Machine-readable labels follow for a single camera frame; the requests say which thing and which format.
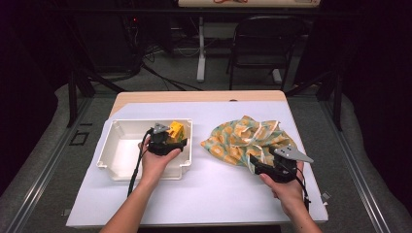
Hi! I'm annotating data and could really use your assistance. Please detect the white table mat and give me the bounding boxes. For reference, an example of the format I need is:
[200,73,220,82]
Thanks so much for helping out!
[65,100,329,228]

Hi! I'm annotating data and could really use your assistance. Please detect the aluminium floor rail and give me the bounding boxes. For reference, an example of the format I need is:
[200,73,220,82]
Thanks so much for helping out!
[319,96,393,233]
[5,96,95,233]

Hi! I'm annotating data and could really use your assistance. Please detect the person's right hand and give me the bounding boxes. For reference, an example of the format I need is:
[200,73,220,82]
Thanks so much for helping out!
[258,160,308,218]

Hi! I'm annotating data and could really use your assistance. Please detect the black folding chair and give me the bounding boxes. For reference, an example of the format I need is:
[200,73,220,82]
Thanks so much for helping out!
[225,15,307,92]

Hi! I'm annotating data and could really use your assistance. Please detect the yellow toy block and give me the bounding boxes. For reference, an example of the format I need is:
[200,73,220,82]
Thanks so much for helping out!
[166,120,186,145]

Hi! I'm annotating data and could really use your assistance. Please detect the yellow and teal patterned bag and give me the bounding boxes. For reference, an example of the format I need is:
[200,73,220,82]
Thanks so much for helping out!
[199,115,299,175]

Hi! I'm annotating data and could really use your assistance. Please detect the hand-held gripper black cable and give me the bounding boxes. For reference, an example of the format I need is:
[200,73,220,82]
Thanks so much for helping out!
[294,166,313,214]
[126,127,155,198]

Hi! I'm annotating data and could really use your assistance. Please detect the dark equipment cabinet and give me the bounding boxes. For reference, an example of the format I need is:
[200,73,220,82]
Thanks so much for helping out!
[73,12,144,75]

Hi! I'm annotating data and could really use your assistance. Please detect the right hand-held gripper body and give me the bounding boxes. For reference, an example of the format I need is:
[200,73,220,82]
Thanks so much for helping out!
[257,144,315,184]

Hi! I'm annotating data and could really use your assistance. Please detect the background desk top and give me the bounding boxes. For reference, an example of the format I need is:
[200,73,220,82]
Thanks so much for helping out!
[177,0,322,9]

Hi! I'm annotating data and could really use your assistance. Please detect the white plastic tray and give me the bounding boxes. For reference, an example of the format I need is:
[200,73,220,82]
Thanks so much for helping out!
[96,117,193,182]

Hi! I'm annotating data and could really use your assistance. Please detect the left hand-held gripper black cable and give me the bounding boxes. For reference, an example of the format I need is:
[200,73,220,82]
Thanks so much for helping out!
[126,127,155,198]

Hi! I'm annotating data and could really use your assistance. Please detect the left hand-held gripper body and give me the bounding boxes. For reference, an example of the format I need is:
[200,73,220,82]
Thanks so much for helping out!
[147,121,183,157]

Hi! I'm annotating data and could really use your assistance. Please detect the wooden table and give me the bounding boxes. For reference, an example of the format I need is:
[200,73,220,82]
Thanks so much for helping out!
[108,89,290,118]

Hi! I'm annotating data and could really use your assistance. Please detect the black metal stand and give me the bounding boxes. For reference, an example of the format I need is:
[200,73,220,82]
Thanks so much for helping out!
[65,66,128,129]
[284,68,345,132]

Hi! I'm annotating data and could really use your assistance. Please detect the black floor cables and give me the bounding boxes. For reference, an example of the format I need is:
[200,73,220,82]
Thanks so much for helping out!
[141,48,204,92]

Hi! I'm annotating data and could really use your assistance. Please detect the person's left hand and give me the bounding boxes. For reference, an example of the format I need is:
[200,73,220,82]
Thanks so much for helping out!
[138,135,183,188]

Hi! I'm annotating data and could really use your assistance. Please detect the white desk leg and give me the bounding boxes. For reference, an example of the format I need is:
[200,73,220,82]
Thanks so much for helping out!
[195,16,208,83]

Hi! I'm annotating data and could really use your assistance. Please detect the right hand-held gripper black cable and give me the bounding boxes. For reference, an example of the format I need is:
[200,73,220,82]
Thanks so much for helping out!
[294,166,313,214]

